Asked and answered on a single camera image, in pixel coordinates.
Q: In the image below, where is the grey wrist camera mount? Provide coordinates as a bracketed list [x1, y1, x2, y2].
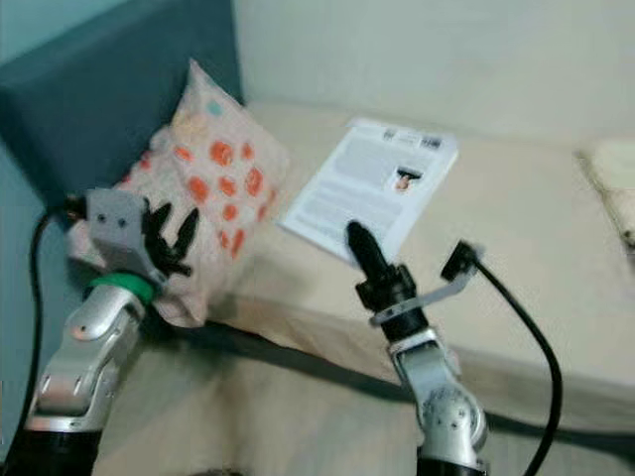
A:
[87, 188, 150, 279]
[369, 241, 487, 328]

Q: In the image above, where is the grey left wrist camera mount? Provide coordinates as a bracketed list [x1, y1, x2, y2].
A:
[87, 188, 150, 279]

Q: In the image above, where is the white pillow with coloured dots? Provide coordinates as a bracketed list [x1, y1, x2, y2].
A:
[67, 59, 291, 328]

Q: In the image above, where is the white blanket with black print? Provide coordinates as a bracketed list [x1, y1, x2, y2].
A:
[577, 139, 635, 249]

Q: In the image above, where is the blue padded headboard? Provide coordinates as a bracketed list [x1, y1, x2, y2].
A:
[0, 0, 244, 224]

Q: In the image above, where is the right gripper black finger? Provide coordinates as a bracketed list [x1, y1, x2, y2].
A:
[345, 220, 394, 287]

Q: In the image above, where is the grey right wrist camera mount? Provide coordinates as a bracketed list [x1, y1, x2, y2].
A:
[369, 241, 487, 328]

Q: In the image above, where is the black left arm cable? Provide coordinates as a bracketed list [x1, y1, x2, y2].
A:
[0, 198, 92, 476]

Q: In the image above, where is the dark blue bed frame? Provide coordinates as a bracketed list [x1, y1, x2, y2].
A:
[149, 317, 635, 447]

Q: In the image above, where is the beige bed mattress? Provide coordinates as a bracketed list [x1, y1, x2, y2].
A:
[208, 99, 635, 432]

